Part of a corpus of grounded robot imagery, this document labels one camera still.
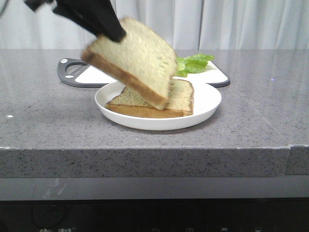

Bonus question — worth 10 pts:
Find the black appliance under counter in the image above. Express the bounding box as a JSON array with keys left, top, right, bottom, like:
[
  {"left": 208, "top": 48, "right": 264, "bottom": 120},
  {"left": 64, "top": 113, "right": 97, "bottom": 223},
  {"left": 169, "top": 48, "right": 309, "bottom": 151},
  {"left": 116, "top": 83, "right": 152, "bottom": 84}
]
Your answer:
[{"left": 0, "top": 198, "right": 309, "bottom": 232}]

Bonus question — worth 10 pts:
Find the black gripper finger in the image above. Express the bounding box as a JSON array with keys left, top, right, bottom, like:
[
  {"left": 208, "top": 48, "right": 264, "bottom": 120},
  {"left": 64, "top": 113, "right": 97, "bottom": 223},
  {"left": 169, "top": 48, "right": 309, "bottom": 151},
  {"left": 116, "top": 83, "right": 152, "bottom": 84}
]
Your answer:
[
  {"left": 53, "top": 0, "right": 126, "bottom": 42},
  {"left": 24, "top": 0, "right": 54, "bottom": 11}
]

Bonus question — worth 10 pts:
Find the green lettuce leaf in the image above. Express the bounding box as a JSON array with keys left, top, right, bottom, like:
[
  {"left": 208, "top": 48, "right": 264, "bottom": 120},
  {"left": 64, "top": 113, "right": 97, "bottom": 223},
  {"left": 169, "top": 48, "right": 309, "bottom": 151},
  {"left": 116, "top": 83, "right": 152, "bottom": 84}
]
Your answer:
[{"left": 175, "top": 53, "right": 214, "bottom": 77}]

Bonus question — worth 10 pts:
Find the white round plate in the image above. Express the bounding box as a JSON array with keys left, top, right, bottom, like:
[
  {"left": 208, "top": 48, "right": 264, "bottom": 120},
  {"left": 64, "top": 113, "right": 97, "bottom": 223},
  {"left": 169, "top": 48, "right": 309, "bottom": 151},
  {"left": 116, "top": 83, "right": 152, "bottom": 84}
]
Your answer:
[{"left": 95, "top": 79, "right": 222, "bottom": 131}]

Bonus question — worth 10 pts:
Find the bread slice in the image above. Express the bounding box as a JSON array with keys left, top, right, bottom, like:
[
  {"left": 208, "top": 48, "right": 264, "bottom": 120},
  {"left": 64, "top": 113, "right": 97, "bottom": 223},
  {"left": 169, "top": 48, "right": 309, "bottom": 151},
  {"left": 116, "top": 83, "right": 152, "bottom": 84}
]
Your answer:
[
  {"left": 81, "top": 17, "right": 177, "bottom": 110},
  {"left": 105, "top": 79, "right": 194, "bottom": 118}
]

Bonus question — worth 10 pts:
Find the white cutting board grey rim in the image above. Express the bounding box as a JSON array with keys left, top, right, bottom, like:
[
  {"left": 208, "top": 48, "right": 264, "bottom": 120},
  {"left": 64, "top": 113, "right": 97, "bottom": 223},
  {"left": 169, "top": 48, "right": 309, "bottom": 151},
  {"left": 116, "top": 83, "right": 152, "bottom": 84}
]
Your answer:
[{"left": 57, "top": 58, "right": 230, "bottom": 88}]

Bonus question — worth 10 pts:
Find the white curtain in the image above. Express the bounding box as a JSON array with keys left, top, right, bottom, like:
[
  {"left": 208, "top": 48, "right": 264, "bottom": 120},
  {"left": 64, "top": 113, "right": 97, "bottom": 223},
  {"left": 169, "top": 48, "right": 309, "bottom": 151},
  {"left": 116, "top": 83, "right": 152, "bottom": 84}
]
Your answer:
[{"left": 0, "top": 0, "right": 309, "bottom": 50}]

